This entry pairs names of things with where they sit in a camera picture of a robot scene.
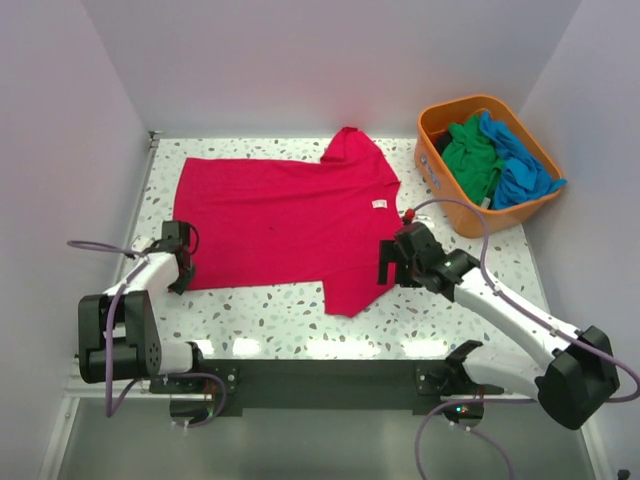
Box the red t-shirt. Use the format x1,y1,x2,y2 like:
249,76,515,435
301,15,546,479
173,127,401,317

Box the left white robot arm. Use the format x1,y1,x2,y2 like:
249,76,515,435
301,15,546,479
68,220,207,392

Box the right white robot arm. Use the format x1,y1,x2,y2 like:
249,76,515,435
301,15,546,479
378,222,620,430

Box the orange plastic basket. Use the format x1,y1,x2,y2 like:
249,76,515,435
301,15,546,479
415,95,567,238

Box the green t-shirt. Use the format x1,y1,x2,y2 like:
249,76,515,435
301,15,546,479
436,114,504,208

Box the blue t-shirt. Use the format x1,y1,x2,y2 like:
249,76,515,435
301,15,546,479
479,111,567,210

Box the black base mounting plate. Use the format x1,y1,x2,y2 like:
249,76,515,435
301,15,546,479
149,359,503,419

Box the aluminium table edge rail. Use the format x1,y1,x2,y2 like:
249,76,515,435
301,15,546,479
37,130,164,480

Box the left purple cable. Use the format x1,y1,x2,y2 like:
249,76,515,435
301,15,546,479
66,239,234,429

